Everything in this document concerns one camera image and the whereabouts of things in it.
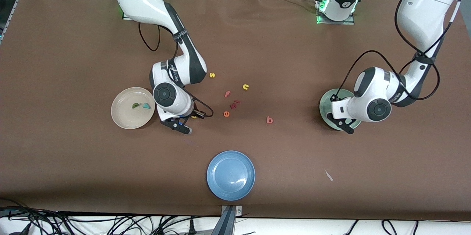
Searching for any metal clamp bracket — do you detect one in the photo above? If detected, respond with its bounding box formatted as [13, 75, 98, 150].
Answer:
[221, 205, 242, 216]

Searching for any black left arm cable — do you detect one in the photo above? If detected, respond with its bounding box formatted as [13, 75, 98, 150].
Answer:
[337, 0, 460, 101]

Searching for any dark grey pole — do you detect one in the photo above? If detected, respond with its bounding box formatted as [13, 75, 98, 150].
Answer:
[210, 206, 236, 235]

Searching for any blue round plate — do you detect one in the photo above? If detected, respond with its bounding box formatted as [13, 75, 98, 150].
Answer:
[206, 150, 256, 202]

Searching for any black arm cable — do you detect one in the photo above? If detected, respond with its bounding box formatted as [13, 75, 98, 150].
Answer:
[138, 22, 214, 118]
[337, 0, 460, 101]

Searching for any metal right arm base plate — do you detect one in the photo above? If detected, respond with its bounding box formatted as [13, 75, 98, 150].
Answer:
[122, 0, 164, 20]

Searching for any beige round plate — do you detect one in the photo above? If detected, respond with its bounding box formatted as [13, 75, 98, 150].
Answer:
[111, 87, 156, 130]

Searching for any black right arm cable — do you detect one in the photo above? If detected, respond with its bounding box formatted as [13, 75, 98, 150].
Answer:
[138, 22, 214, 118]

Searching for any black cable tangle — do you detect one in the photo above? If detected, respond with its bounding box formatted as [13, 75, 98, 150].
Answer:
[0, 198, 221, 235]

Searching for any green round plate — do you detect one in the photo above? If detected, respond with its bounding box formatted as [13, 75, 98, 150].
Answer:
[319, 88, 363, 131]

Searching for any brown paper table cover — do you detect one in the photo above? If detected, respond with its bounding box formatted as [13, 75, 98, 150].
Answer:
[0, 0, 471, 221]

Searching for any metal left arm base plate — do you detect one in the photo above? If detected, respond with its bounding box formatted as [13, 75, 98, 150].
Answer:
[316, 0, 355, 25]

